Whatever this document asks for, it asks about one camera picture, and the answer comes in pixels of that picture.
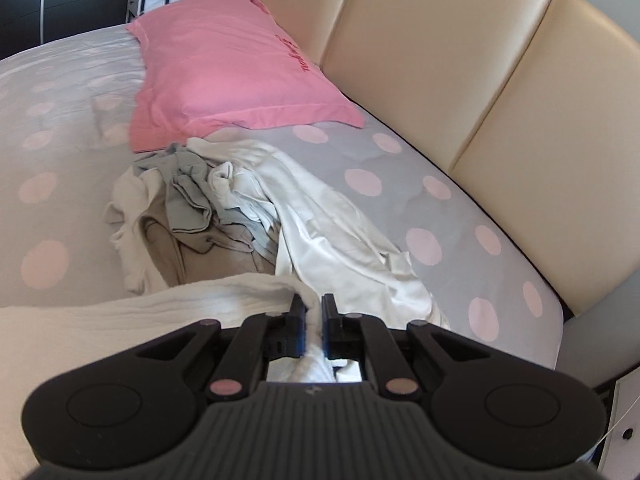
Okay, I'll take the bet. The cream padded headboard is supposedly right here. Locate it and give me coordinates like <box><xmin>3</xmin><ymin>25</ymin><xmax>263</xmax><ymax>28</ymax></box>
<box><xmin>207</xmin><ymin>0</ymin><xmax>640</xmax><ymax>318</ymax></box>

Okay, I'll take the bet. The mirrored nightstand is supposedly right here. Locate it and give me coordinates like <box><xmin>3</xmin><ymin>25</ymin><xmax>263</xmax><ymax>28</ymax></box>
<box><xmin>127</xmin><ymin>0</ymin><xmax>211</xmax><ymax>22</ymax></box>

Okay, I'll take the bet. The grey garment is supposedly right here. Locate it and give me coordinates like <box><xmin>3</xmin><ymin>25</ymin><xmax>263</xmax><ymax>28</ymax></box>
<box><xmin>134</xmin><ymin>142</ymin><xmax>281</xmax><ymax>263</ymax></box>

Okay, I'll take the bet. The small white garment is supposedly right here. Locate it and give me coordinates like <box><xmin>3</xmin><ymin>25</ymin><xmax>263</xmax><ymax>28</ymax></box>
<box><xmin>104</xmin><ymin>167</ymin><xmax>173</xmax><ymax>296</ymax></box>

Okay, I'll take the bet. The pink garment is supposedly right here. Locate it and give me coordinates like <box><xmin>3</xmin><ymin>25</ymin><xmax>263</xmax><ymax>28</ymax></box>
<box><xmin>125</xmin><ymin>0</ymin><xmax>367</xmax><ymax>153</ymax></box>

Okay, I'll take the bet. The white shirt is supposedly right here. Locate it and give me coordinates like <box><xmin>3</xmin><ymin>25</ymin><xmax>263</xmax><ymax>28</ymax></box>
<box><xmin>187</xmin><ymin>137</ymin><xmax>451</xmax><ymax>333</ymax></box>

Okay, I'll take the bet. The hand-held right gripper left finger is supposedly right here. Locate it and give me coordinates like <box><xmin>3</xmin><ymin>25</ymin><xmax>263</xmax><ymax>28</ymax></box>
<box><xmin>132</xmin><ymin>294</ymin><xmax>307</xmax><ymax>402</ymax></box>

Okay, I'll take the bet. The white bedside cabinet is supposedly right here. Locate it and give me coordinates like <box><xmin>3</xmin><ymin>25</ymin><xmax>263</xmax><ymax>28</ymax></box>
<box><xmin>595</xmin><ymin>374</ymin><xmax>640</xmax><ymax>472</ymax></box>

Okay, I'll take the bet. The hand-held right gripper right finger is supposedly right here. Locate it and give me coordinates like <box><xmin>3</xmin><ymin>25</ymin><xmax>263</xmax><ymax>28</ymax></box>
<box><xmin>320</xmin><ymin>294</ymin><xmax>493</xmax><ymax>401</ymax></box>

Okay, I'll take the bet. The white ribbed garment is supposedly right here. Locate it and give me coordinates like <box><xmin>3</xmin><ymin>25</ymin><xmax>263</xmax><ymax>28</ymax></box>
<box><xmin>0</xmin><ymin>272</ymin><xmax>346</xmax><ymax>473</ymax></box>

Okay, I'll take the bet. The beige garment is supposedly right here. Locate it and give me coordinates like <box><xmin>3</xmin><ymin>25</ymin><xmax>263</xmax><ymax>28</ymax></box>
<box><xmin>141</xmin><ymin>204</ymin><xmax>276</xmax><ymax>291</ymax></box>

